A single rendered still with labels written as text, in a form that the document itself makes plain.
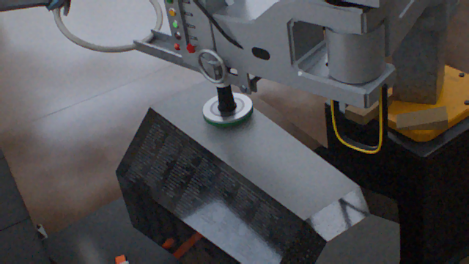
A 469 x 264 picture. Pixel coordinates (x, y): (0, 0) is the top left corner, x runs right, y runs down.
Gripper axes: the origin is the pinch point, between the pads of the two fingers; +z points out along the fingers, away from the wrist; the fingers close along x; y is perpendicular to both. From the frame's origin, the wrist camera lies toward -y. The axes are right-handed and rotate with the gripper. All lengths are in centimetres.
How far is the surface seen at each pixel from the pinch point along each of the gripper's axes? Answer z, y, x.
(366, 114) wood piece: -14, 32, 143
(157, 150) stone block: 20, 50, 60
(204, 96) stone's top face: 10, 21, 74
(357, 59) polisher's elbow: -73, 66, 124
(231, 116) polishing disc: -5, 43, 88
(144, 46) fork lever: -9.9, 19.4, 44.6
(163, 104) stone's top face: 15, 27, 57
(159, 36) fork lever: -8, 9, 49
